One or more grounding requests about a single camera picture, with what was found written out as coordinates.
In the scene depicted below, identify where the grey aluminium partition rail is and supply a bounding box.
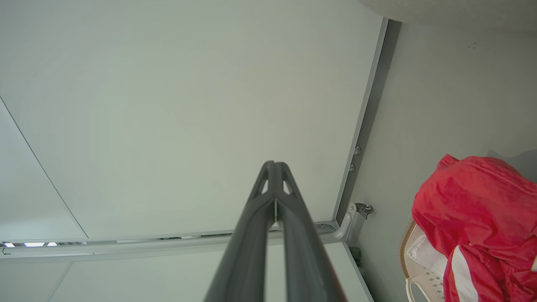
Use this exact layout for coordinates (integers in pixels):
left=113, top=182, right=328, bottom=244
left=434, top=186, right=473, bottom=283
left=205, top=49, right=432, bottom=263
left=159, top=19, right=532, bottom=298
left=334, top=17, right=403, bottom=225

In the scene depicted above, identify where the woven laundry basket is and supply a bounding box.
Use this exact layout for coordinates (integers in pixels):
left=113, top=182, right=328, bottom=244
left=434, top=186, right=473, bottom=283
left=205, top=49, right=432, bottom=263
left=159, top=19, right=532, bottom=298
left=399, top=218, right=448, bottom=302

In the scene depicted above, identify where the grey metal support foot tube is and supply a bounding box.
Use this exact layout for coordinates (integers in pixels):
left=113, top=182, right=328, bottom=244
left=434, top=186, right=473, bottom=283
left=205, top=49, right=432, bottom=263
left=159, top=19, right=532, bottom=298
left=0, top=202, right=358, bottom=263

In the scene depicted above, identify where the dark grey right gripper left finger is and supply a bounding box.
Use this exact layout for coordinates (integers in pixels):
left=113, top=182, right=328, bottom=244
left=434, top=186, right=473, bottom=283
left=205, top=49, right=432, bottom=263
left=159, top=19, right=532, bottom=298
left=204, top=161, right=276, bottom=302

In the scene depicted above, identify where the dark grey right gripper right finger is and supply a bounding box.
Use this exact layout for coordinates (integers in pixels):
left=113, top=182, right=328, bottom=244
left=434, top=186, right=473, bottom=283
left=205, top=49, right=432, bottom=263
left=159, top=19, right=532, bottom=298
left=276, top=161, right=347, bottom=302

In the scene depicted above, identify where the white garment with red stripe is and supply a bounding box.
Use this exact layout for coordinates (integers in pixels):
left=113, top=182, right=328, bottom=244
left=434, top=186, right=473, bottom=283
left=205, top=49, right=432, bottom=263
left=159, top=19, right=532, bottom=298
left=408, top=237, right=448, bottom=277

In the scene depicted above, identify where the red cloth garment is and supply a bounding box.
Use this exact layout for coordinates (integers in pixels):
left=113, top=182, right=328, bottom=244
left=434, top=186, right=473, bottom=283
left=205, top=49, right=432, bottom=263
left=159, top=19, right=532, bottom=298
left=412, top=154, right=537, bottom=302

